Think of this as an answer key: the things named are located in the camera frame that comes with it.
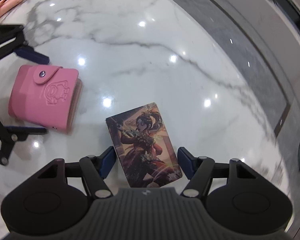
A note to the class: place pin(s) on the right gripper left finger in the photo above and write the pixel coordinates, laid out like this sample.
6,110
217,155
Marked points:
95,170

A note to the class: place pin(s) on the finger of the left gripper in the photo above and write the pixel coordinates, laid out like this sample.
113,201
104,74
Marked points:
30,54
18,130

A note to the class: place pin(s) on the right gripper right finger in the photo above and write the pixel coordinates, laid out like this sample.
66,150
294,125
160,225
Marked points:
198,171

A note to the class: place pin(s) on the pink snap card wallet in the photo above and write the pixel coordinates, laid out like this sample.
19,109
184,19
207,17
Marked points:
45,95

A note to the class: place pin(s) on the illustrated card box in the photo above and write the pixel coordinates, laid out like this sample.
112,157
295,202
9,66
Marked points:
143,147

